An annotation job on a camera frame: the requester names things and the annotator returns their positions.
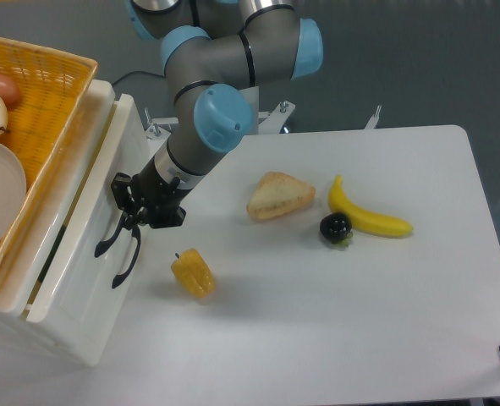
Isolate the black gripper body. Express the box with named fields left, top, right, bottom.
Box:
left=124, top=173, right=186, bottom=229

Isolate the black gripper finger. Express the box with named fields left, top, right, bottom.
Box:
left=94, top=212, right=127, bottom=257
left=111, top=225, right=141, bottom=289

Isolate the white drawer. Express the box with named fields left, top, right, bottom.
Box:
left=26, top=95, right=150, bottom=366

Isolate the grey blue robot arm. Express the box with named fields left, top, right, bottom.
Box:
left=111, top=1, right=324, bottom=239

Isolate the white drawer cabinet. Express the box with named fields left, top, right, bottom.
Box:
left=0, top=79, right=118, bottom=368

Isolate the yellow bell pepper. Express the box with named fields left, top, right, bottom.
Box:
left=171, top=249, right=215, bottom=299

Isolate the triangular bread sandwich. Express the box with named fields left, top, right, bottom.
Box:
left=246, top=172, right=316, bottom=221

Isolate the yellow woven basket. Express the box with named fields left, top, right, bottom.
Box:
left=0, top=37, right=98, bottom=271

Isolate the red apple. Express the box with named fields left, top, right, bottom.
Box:
left=0, top=74, right=21, bottom=106

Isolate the black blackberry toy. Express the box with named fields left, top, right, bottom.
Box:
left=319, top=212, right=353, bottom=247

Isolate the yellow banana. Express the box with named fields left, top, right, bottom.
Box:
left=327, top=175, right=413, bottom=238

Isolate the white clamp bolt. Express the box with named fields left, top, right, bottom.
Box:
left=365, top=105, right=382, bottom=129

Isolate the white left clamp bracket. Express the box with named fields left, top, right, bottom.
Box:
left=144, top=107, right=179, bottom=140

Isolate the black cable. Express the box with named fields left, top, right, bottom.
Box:
left=112, top=70, right=168, bottom=85

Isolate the white table clamp bracket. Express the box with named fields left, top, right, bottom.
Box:
left=257, top=101, right=296, bottom=134

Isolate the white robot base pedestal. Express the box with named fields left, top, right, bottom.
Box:
left=240, top=86, right=260, bottom=135

